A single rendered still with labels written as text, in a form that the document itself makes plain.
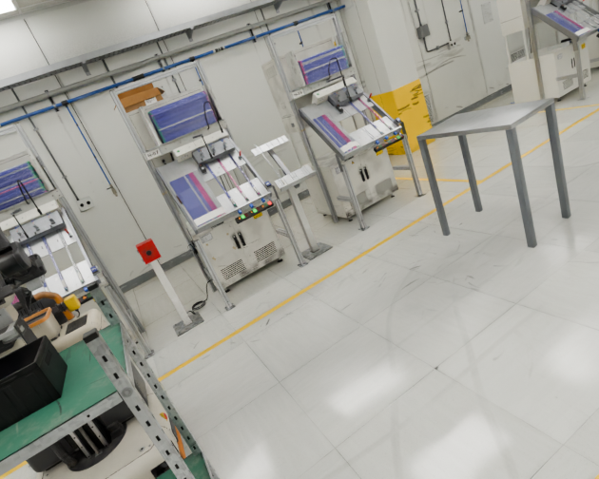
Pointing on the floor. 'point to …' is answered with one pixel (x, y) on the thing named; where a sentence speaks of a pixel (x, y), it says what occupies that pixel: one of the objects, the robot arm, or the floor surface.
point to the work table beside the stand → (468, 122)
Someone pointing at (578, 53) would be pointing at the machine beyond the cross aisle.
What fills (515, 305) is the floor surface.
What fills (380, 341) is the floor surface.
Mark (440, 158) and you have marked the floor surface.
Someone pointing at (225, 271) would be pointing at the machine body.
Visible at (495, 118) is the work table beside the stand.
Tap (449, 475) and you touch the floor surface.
